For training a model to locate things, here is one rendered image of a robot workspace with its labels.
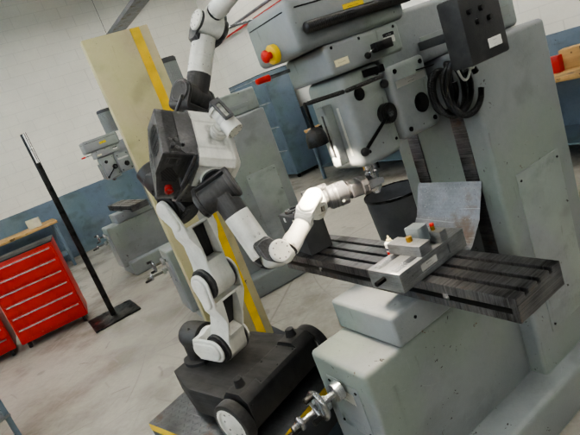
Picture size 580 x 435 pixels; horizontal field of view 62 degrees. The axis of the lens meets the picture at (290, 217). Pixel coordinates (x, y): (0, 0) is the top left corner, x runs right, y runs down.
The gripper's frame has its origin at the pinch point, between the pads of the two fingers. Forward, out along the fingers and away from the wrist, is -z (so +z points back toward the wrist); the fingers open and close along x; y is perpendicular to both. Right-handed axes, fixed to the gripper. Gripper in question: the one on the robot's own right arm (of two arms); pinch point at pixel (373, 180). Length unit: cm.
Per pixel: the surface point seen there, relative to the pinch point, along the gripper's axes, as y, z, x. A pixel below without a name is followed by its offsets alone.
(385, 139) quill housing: -14.3, -6.0, -8.2
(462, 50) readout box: -34, -32, -23
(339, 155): -14.4, 10.6, -7.0
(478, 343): 73, -18, -10
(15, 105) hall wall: -175, 389, 813
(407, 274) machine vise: 26.7, 5.4, -27.0
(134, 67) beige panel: -83, 83, 152
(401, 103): -23.7, -15.9, -5.7
